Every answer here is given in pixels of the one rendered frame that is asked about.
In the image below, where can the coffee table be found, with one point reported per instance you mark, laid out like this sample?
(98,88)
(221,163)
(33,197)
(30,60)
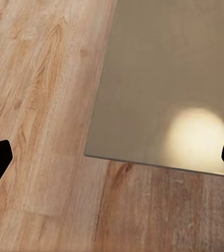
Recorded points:
(160,99)

